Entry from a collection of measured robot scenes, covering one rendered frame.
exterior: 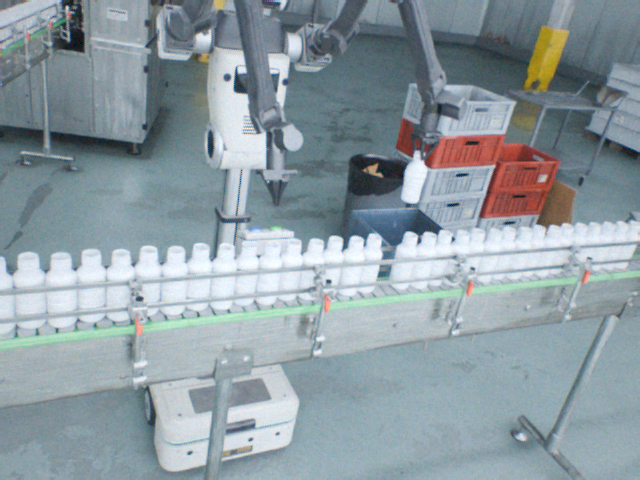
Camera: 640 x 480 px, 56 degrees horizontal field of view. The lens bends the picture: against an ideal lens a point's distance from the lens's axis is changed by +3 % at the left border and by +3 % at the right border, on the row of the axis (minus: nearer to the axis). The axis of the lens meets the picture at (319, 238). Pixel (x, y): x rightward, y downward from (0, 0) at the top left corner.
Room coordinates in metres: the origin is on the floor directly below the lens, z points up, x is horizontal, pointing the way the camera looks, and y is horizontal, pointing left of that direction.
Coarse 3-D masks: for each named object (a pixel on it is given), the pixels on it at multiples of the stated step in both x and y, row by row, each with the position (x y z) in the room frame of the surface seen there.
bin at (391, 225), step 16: (416, 208) 2.24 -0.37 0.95; (352, 224) 2.08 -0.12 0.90; (368, 224) 1.99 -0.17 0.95; (384, 224) 2.17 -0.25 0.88; (400, 224) 2.21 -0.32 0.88; (416, 224) 2.23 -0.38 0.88; (432, 224) 2.14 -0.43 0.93; (384, 240) 1.88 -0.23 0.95; (400, 240) 2.22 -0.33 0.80; (384, 256) 1.86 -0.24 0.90; (384, 272) 1.84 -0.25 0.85
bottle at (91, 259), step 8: (88, 256) 1.10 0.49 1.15; (96, 256) 1.08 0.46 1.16; (88, 264) 1.08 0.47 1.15; (96, 264) 1.08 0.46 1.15; (80, 272) 1.07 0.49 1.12; (88, 272) 1.07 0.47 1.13; (96, 272) 1.08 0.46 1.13; (104, 272) 1.09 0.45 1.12; (80, 280) 1.07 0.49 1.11; (88, 280) 1.06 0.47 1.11; (96, 280) 1.07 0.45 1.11; (104, 280) 1.09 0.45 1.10; (96, 288) 1.07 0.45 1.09; (104, 288) 1.09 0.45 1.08; (80, 296) 1.07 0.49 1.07; (88, 296) 1.06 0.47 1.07; (96, 296) 1.07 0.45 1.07; (104, 296) 1.09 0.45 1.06; (80, 304) 1.07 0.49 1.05; (88, 304) 1.06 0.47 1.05; (96, 304) 1.07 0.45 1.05; (104, 304) 1.09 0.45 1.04; (88, 320) 1.06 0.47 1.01; (96, 320) 1.07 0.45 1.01
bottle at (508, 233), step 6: (504, 228) 1.68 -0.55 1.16; (510, 228) 1.68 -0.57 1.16; (504, 234) 1.66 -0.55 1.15; (510, 234) 1.65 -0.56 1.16; (504, 240) 1.65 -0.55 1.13; (510, 240) 1.65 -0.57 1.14; (504, 246) 1.64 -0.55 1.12; (510, 246) 1.64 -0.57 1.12; (498, 258) 1.64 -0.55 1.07; (504, 258) 1.64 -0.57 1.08; (510, 258) 1.65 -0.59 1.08; (498, 264) 1.64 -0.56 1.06; (504, 264) 1.64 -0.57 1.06; (498, 270) 1.64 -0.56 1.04; (492, 276) 1.64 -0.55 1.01; (498, 276) 1.64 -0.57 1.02
